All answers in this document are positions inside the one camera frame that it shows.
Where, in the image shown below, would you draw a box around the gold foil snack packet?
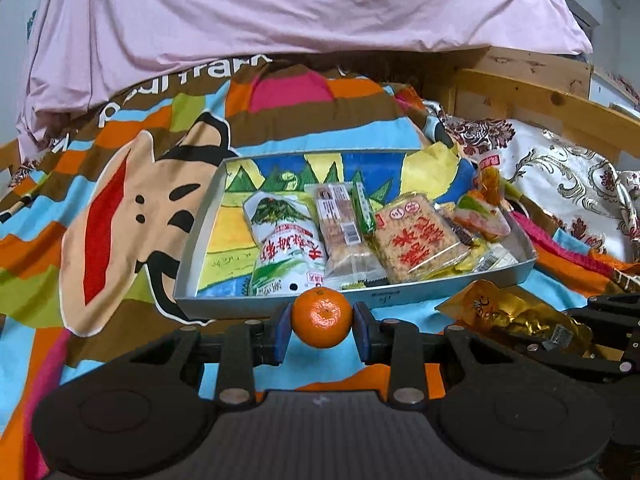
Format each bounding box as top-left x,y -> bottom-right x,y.
435,280 -> 593,356

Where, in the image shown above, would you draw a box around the clear rice cracker packet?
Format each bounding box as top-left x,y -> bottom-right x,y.
372,194 -> 473,283

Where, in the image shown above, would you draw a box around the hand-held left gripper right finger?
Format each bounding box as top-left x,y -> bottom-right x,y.
352,301 -> 526,407

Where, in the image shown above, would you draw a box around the wooden bed frame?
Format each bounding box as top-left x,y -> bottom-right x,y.
0,45 -> 640,176

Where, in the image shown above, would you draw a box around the clear bag orange snacks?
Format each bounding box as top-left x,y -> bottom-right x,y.
452,194 -> 512,241

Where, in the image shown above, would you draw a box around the yellow snack bar packet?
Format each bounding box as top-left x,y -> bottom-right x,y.
432,237 -> 518,278

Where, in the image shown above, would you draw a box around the white floral cushion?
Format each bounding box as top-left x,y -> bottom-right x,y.
425,100 -> 640,263

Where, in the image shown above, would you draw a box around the grey box with drawing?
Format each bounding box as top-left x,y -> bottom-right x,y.
173,147 -> 538,320

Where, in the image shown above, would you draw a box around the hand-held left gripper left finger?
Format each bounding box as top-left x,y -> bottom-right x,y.
115,302 -> 293,407

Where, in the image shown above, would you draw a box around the long green snack packet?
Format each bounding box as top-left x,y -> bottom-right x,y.
352,182 -> 377,236

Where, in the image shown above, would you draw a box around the pink bedsheet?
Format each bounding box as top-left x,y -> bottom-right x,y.
15,0 -> 593,153

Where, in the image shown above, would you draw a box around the clear cake packet red label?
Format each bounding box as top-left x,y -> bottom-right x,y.
306,182 -> 388,291

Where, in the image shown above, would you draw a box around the white green snack packet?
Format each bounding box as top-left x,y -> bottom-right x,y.
242,191 -> 328,297

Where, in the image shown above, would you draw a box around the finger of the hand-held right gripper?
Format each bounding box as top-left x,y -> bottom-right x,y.
587,296 -> 640,317
522,327 -> 640,380

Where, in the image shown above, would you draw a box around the orange tangerine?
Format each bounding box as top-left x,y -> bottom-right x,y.
291,286 -> 353,348

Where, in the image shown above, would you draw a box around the colourful cartoon printed blanket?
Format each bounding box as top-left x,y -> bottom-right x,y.
0,52 -> 640,480

